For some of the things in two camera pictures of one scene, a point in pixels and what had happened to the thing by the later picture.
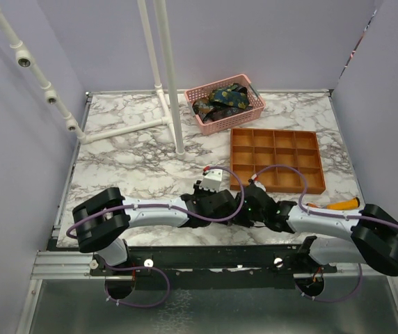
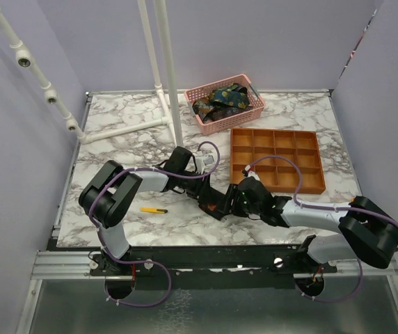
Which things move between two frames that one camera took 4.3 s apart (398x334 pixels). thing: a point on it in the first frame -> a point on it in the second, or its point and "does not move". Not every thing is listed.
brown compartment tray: (253, 149) does not move
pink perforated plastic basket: (195, 94) does not move
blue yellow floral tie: (233, 94) does not move
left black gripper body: (200, 193) -> (193, 186)
